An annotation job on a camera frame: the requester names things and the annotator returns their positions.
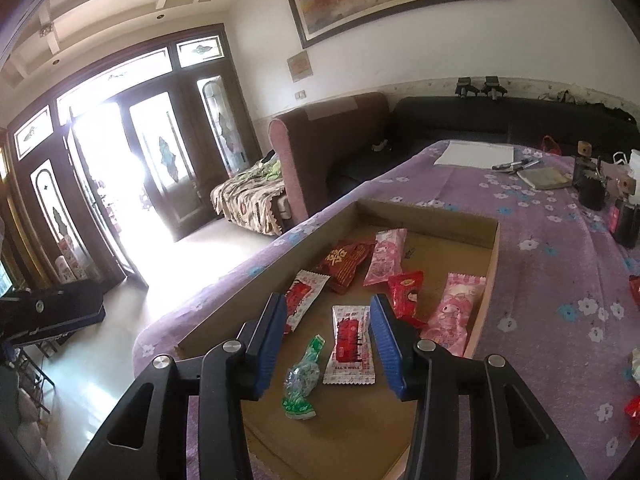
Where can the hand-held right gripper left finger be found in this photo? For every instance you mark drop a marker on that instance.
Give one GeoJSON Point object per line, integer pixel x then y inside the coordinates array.
{"type": "Point", "coordinates": [270, 355]}

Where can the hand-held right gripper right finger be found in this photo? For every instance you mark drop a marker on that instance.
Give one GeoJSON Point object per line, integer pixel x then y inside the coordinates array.
{"type": "Point", "coordinates": [395, 350]}

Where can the green candy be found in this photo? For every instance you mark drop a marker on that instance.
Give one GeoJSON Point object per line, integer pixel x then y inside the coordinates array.
{"type": "Point", "coordinates": [300, 380]}

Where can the white and red snack packet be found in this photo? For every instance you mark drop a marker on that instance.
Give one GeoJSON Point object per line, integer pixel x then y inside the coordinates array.
{"type": "Point", "coordinates": [306, 295]}
{"type": "Point", "coordinates": [350, 345]}

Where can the long red cartoon snack packet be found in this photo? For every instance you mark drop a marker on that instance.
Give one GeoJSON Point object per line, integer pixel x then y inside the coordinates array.
{"type": "Point", "coordinates": [407, 292]}

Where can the large pink cartoon snack packet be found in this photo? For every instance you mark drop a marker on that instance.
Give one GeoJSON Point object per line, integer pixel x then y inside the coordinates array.
{"type": "Point", "coordinates": [452, 315]}

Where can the small pink cartoon snack packet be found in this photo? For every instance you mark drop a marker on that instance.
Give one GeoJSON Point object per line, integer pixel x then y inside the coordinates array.
{"type": "Point", "coordinates": [385, 257]}

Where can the square dark red snack packet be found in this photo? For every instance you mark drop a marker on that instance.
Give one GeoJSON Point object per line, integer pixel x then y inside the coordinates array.
{"type": "Point", "coordinates": [345, 265]}

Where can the shallow cardboard box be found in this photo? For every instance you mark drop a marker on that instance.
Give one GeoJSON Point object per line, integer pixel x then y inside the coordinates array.
{"type": "Point", "coordinates": [430, 250]}

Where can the patterned brown blanket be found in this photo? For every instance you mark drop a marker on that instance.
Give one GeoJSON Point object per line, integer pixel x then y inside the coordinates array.
{"type": "Point", "coordinates": [245, 200]}

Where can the purple floral tablecloth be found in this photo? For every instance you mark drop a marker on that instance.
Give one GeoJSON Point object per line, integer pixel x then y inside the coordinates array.
{"type": "Point", "coordinates": [540, 270]}

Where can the wooden glass door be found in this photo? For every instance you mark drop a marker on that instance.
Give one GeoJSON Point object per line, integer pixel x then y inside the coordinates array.
{"type": "Point", "coordinates": [190, 170]}

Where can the white paper pad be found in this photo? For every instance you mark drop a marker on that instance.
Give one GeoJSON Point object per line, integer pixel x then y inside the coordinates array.
{"type": "Point", "coordinates": [475, 154]}

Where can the black pen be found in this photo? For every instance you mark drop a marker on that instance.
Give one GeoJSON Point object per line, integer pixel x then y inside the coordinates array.
{"type": "Point", "coordinates": [527, 164]}
{"type": "Point", "coordinates": [510, 166]}

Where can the maroon armchair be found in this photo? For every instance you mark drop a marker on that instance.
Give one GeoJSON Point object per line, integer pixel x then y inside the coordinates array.
{"type": "Point", "coordinates": [320, 140]}

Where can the black equipment case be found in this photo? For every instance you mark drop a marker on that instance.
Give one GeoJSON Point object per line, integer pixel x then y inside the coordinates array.
{"type": "Point", "coordinates": [50, 310]}

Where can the brown notebook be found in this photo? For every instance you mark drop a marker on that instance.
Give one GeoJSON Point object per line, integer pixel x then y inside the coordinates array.
{"type": "Point", "coordinates": [544, 178]}

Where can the black leather sofa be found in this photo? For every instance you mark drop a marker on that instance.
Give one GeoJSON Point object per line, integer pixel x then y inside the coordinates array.
{"type": "Point", "coordinates": [450, 115]}

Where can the small red snack packet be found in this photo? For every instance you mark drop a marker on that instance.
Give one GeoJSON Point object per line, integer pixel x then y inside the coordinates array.
{"type": "Point", "coordinates": [633, 406]}

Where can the crumpled dark red snack packet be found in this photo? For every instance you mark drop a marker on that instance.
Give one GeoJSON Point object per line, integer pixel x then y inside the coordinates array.
{"type": "Point", "coordinates": [635, 290]}

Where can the black cylinder with wooden cap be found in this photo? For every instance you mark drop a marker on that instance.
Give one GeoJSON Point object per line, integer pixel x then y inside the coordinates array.
{"type": "Point", "coordinates": [591, 185]}
{"type": "Point", "coordinates": [627, 220]}

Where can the red bag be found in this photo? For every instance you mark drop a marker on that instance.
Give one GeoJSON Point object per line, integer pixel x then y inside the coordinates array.
{"type": "Point", "coordinates": [550, 144]}

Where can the black device on sofa back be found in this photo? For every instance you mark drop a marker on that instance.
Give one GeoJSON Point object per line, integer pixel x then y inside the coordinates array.
{"type": "Point", "coordinates": [492, 86]}
{"type": "Point", "coordinates": [465, 87]}

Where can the small wall plaque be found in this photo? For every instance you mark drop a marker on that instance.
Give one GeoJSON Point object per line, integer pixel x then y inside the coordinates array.
{"type": "Point", "coordinates": [300, 66]}

